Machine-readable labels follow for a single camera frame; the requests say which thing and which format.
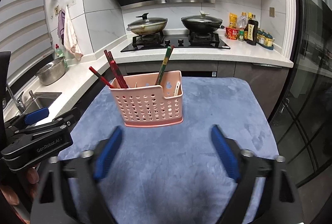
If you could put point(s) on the black gas stove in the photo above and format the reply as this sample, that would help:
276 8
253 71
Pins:
161 40

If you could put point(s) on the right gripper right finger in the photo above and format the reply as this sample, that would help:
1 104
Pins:
241 165

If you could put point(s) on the green dish soap bottle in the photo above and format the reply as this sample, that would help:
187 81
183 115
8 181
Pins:
59 53

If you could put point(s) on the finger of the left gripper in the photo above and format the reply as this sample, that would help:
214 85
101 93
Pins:
36 116

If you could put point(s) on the chrome sink faucet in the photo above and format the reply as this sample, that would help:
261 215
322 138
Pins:
17 101

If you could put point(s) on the purple hanging cloth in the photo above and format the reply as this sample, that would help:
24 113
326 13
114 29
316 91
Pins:
61 25

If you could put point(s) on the blue-grey table cloth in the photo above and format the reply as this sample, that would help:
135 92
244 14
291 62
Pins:
172 174

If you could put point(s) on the yellow seasoning packet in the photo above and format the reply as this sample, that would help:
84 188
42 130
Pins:
232 20

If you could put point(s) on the small green bottle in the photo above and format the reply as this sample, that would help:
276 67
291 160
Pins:
241 35

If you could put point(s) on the dark red chopstick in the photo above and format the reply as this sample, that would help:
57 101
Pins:
107 56
111 58

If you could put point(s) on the red seasoning container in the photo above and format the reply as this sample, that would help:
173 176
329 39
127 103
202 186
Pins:
232 33

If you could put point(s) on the green chopstick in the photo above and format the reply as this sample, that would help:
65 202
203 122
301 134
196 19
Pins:
166 64
163 65

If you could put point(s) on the steel mixing bowl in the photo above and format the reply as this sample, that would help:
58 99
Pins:
52 71

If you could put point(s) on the steel kitchen sink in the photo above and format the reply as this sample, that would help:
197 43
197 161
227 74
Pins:
40 100

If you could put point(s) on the clear plastic bottle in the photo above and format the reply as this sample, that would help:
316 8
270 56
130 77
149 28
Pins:
242 21

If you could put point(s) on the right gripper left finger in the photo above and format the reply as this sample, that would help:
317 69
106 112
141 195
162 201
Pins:
91 167

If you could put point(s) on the wok with glass lid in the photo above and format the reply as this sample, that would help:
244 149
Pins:
147 25

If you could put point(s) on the bright red chopstick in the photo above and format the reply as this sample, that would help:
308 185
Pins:
116 73
100 77

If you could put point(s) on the spice jar rack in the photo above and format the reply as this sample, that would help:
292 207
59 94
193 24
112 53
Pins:
265 39

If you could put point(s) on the pink perforated utensil basket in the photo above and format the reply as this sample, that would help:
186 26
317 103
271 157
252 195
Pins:
145 104

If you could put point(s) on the white kitchen countertop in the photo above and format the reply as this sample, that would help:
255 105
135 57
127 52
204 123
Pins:
78 79

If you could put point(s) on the dark soy sauce bottle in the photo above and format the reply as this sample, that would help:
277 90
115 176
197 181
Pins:
252 30

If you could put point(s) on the person's hand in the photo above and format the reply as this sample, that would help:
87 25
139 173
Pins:
19 190

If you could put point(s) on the black wok with lid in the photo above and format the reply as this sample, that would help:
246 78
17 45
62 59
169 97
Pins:
202 24

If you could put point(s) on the white pink hanging towel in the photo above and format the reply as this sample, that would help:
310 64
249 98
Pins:
70 41

